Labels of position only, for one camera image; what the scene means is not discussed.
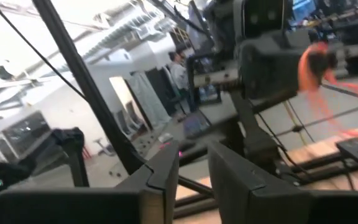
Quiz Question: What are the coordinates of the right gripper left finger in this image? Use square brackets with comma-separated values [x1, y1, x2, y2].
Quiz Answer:
[0, 140, 180, 224]

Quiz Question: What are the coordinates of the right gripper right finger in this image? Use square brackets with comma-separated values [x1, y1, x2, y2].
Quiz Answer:
[208, 141, 358, 224]

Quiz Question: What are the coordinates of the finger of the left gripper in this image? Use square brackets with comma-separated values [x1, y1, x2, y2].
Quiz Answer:
[308, 49, 337, 78]

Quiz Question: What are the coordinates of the orange rubber band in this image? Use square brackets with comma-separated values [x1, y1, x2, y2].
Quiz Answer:
[297, 42, 358, 138]

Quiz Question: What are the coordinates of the black side desk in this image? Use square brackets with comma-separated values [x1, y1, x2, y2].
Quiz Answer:
[178, 93, 248, 166]

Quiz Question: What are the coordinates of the black perforated metal shelf riser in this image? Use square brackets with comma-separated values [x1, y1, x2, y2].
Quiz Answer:
[336, 136, 358, 177]

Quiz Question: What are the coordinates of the person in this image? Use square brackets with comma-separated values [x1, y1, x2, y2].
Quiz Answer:
[168, 49, 195, 113]

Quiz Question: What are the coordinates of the black aluminium rig frame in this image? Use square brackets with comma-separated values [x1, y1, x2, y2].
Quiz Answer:
[31, 0, 358, 220]

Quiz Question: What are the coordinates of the black hanging cable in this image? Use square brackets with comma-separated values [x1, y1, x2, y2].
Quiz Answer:
[0, 0, 88, 101]

